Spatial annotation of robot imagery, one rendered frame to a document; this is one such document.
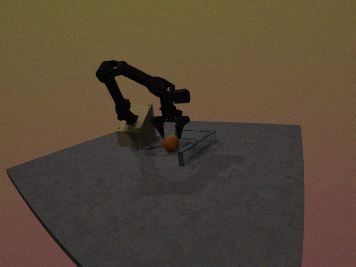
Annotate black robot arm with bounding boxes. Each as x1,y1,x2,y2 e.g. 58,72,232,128
95,60,190,126

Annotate clear low glass walls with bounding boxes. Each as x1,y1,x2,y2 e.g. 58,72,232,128
179,131,217,166

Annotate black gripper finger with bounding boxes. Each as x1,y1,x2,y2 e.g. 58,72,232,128
152,122,165,138
175,123,187,139

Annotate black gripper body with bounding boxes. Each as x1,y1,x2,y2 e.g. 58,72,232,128
150,104,190,125

